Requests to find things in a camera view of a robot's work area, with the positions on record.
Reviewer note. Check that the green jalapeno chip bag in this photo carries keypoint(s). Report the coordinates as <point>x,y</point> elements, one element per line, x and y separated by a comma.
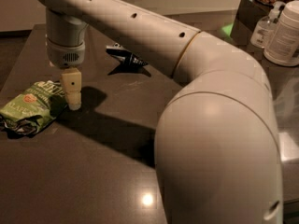
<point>34,109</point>

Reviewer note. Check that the white wipes canister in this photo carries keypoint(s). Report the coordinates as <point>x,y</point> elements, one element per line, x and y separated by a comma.
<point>283,46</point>

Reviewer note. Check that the black shelf stand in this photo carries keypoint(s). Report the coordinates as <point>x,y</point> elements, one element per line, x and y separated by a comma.
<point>247,15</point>

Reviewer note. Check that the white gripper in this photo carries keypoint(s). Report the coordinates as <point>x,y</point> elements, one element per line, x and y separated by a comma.
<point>65,55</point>

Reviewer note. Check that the clear sanitizer bottle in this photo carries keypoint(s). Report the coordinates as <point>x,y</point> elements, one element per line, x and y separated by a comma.
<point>266,26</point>

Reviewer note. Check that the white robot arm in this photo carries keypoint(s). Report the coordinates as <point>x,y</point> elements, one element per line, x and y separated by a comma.
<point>216,144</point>

